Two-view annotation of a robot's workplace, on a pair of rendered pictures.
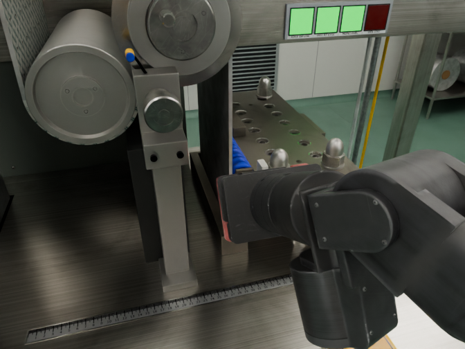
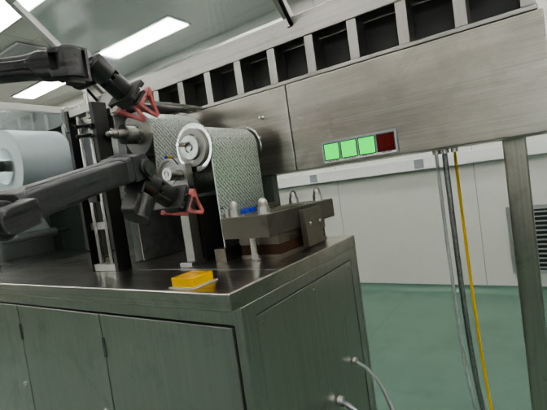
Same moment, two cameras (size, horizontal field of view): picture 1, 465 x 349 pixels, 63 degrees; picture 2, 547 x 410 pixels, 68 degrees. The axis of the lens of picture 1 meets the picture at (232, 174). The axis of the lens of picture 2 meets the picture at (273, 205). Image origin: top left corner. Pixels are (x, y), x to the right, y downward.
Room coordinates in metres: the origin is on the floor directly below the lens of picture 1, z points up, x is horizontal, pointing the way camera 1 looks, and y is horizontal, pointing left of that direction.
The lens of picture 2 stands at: (-0.18, -1.02, 1.11)
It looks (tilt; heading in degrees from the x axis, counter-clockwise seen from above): 3 degrees down; 50
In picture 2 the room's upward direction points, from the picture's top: 8 degrees counter-clockwise
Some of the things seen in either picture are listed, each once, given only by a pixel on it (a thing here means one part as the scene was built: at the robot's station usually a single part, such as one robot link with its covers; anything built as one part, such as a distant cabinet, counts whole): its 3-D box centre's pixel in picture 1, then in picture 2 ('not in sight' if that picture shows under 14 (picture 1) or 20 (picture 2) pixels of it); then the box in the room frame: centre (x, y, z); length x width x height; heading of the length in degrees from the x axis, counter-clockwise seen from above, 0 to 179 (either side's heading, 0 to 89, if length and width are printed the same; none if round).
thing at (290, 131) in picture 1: (269, 140); (282, 216); (0.66, -0.07, 1.00); 0.40 x 0.16 x 0.06; 15
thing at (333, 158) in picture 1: (334, 151); (263, 205); (0.51, -0.16, 1.05); 0.04 x 0.04 x 0.04
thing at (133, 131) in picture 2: not in sight; (130, 134); (0.36, 0.29, 1.34); 0.06 x 0.06 x 0.06; 15
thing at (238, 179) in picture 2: (211, 95); (240, 185); (0.59, 0.03, 1.12); 0.23 x 0.01 x 0.18; 15
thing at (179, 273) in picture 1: (169, 192); (185, 215); (0.40, 0.08, 1.05); 0.06 x 0.05 x 0.31; 15
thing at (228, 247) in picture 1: (214, 194); (249, 246); (0.59, 0.03, 0.92); 0.28 x 0.04 x 0.04; 15
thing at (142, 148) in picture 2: not in sight; (166, 135); (0.51, 0.34, 1.34); 0.25 x 0.14 x 0.14; 15
